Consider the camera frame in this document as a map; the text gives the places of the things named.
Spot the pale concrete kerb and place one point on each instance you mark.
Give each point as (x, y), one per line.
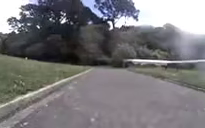
(40, 90)

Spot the flat grass strip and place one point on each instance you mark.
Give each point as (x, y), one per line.
(190, 76)

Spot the white railing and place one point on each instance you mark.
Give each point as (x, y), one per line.
(156, 61)

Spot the wood of dark trees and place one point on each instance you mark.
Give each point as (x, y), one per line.
(73, 40)

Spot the grass slope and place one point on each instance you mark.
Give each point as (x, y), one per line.
(16, 73)

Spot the grey asphalt road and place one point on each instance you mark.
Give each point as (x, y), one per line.
(123, 100)

